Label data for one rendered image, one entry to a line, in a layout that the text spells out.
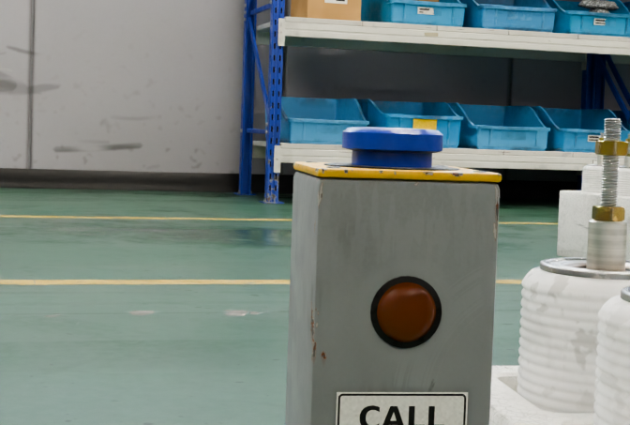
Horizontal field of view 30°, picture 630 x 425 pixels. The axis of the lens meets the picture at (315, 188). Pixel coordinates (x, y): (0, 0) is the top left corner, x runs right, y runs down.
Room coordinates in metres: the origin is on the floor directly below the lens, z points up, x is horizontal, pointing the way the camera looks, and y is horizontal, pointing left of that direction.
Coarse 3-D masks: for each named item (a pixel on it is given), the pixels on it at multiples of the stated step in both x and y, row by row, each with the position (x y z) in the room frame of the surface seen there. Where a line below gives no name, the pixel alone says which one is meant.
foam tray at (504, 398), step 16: (496, 368) 0.74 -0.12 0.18; (512, 368) 0.74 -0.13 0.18; (496, 384) 0.69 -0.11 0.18; (512, 384) 0.73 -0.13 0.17; (496, 400) 0.65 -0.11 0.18; (512, 400) 0.65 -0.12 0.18; (496, 416) 0.63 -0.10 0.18; (512, 416) 0.62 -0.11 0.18; (528, 416) 0.62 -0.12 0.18; (544, 416) 0.62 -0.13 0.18; (560, 416) 0.62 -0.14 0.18; (576, 416) 0.62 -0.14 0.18; (592, 416) 0.62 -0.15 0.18
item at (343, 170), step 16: (320, 176) 0.43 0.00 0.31; (336, 176) 0.43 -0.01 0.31; (352, 176) 0.43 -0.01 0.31; (368, 176) 0.43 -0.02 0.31; (384, 176) 0.43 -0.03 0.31; (400, 176) 0.43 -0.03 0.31; (416, 176) 0.43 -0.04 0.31; (432, 176) 0.43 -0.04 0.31; (448, 176) 0.44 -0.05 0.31; (464, 176) 0.44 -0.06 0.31; (480, 176) 0.44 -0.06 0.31; (496, 176) 0.44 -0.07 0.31
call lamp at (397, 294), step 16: (400, 288) 0.43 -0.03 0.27; (416, 288) 0.43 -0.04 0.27; (384, 304) 0.43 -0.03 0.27; (400, 304) 0.43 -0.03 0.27; (416, 304) 0.43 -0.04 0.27; (432, 304) 0.43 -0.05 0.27; (384, 320) 0.43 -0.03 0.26; (400, 320) 0.43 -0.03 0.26; (416, 320) 0.43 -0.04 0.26; (432, 320) 0.43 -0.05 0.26; (400, 336) 0.43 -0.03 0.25; (416, 336) 0.43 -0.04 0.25
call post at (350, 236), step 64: (320, 192) 0.43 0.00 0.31; (384, 192) 0.43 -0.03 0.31; (448, 192) 0.44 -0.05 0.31; (320, 256) 0.43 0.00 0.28; (384, 256) 0.43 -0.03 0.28; (448, 256) 0.44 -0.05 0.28; (320, 320) 0.43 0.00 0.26; (448, 320) 0.44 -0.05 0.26; (320, 384) 0.43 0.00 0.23; (384, 384) 0.43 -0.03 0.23; (448, 384) 0.44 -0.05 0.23
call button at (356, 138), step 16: (352, 128) 0.46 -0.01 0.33; (368, 128) 0.45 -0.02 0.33; (384, 128) 0.45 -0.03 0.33; (352, 144) 0.46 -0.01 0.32; (368, 144) 0.45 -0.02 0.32; (384, 144) 0.45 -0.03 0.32; (400, 144) 0.45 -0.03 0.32; (416, 144) 0.45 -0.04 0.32; (432, 144) 0.45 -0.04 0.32; (352, 160) 0.46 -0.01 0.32; (368, 160) 0.46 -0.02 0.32; (384, 160) 0.45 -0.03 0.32; (400, 160) 0.45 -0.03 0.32; (416, 160) 0.45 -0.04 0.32
